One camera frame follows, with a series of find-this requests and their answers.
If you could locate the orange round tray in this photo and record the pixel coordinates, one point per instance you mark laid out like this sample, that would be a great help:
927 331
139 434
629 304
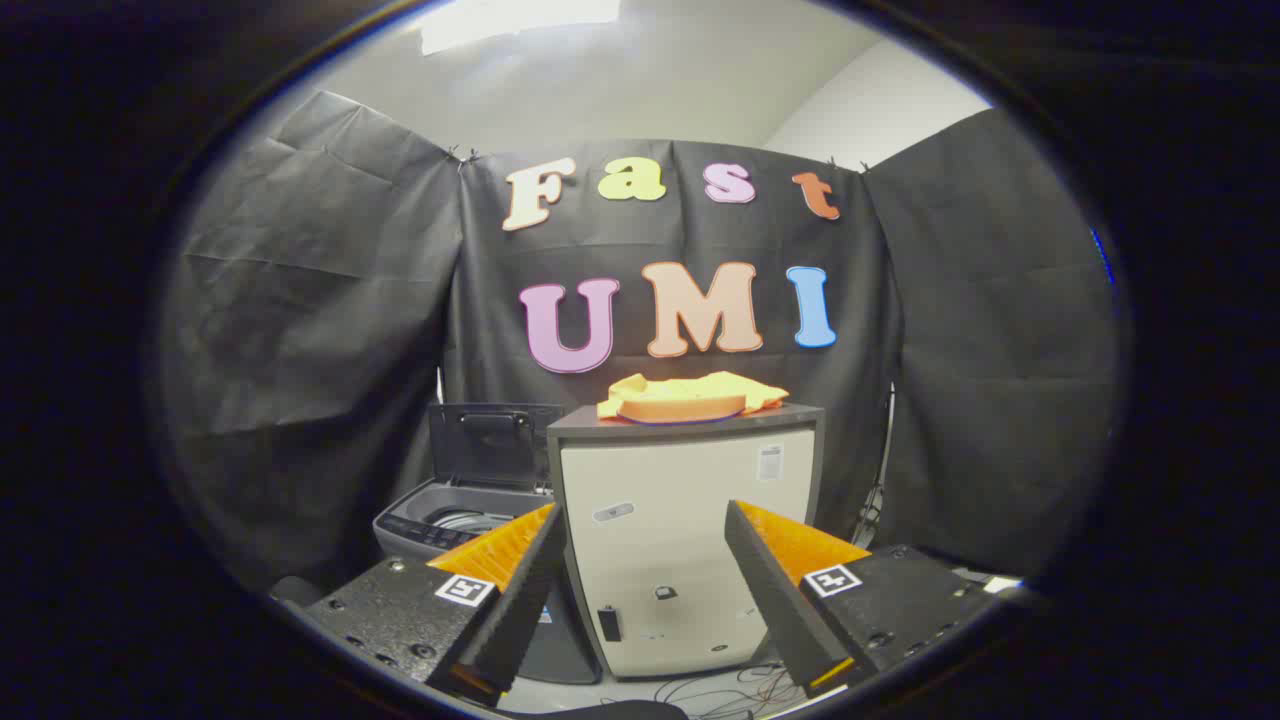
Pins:
680 408

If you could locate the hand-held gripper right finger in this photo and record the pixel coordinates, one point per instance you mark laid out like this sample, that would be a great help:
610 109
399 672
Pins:
770 590

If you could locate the white cabinet with grey top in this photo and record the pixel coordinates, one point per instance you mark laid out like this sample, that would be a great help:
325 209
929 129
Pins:
680 480

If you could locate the grey washing machine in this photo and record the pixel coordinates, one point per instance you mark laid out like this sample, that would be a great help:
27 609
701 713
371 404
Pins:
420 522

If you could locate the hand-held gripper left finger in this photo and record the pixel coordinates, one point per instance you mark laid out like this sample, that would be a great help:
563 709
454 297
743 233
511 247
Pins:
530 580

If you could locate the yellow shirt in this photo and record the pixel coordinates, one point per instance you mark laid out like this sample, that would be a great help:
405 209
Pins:
720 383

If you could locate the black backdrop cloth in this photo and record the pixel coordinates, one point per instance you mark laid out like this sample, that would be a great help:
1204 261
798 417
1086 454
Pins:
330 300

